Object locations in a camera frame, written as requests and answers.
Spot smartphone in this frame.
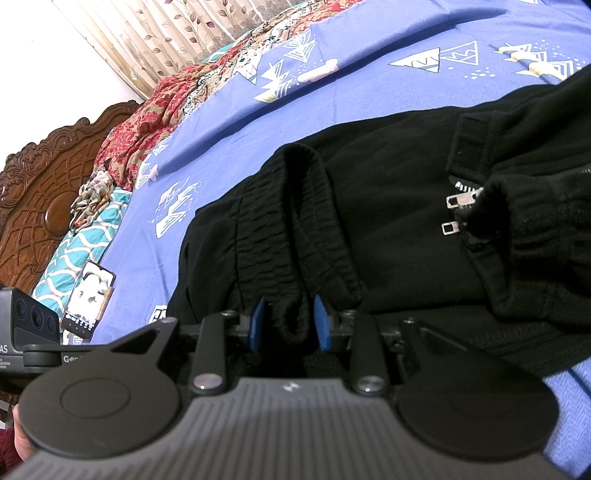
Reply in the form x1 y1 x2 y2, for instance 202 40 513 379
61 260 117 343

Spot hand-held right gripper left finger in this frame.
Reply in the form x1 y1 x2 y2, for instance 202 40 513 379
92 295 279 396

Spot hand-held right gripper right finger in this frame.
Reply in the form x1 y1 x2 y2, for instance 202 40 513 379
311 295 468 396

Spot patchwork quilt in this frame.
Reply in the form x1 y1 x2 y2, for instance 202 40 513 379
185 0 370 123

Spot carved wooden headboard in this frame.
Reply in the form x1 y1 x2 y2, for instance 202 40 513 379
0 102 145 297

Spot teal patterned cloth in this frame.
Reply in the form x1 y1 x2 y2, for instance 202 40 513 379
31 188 136 325

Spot beige leaf-print curtain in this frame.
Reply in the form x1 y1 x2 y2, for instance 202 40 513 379
69 0 311 103

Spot blue printed bedsheet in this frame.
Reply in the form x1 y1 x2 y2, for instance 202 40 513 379
60 0 591 480

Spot black pants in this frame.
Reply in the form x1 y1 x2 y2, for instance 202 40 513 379
166 60 591 385

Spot grey floral cloth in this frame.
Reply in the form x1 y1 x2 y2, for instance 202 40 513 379
69 167 117 232

